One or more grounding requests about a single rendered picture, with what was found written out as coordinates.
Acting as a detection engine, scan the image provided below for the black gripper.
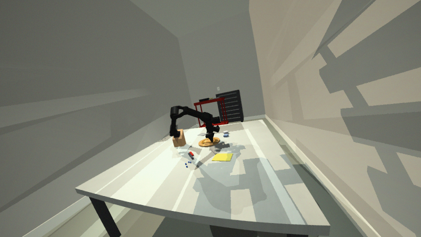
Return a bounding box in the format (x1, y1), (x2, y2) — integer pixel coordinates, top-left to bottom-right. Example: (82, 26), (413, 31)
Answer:
(205, 125), (215, 143)

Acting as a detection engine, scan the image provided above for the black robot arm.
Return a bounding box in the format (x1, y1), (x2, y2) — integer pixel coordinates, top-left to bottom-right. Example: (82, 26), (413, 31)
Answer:
(169, 105), (221, 138)

